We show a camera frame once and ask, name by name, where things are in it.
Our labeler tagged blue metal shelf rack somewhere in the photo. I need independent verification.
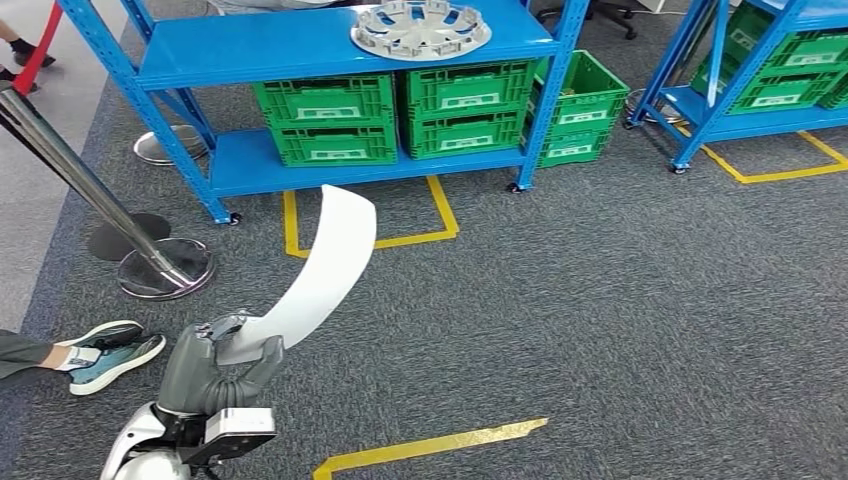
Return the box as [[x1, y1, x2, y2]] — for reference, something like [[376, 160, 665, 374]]
[[625, 0, 848, 175], [56, 0, 591, 227]]

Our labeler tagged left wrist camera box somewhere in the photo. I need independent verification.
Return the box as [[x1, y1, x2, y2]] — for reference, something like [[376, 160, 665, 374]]
[[178, 407, 278, 467]]

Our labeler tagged silver wheel hubcap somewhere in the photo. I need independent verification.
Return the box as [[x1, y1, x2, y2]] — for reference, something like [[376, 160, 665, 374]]
[[349, 0, 493, 62]]

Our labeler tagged chrome stanchion post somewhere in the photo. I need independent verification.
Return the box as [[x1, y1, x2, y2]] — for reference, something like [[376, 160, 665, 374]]
[[132, 124, 210, 166], [0, 82, 217, 301], [625, 13, 720, 125]]

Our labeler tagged green plastic crate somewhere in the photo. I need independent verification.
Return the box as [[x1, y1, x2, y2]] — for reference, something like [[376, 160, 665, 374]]
[[692, 66, 846, 115], [523, 122, 614, 168], [270, 122, 400, 167], [818, 76, 848, 112], [397, 59, 539, 124], [252, 74, 397, 130], [688, 0, 848, 74], [405, 111, 531, 160], [529, 49, 631, 130]]

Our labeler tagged white curved plastic part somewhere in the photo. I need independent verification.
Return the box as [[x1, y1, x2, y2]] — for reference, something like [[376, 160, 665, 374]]
[[215, 184, 378, 367]]

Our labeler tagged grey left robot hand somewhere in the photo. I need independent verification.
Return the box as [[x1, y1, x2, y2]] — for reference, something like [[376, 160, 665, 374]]
[[157, 311, 286, 417]]

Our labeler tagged red barrier belt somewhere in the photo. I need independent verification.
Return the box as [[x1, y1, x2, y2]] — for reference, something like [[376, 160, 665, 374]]
[[11, 0, 64, 97]]

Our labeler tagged black office chair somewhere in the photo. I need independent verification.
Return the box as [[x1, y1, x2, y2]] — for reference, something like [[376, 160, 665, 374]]
[[536, 0, 639, 41]]

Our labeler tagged yellow floor tape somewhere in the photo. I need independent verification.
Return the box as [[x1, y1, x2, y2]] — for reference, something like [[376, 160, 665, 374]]
[[675, 122, 848, 185], [312, 417, 550, 480], [283, 175, 460, 260]]

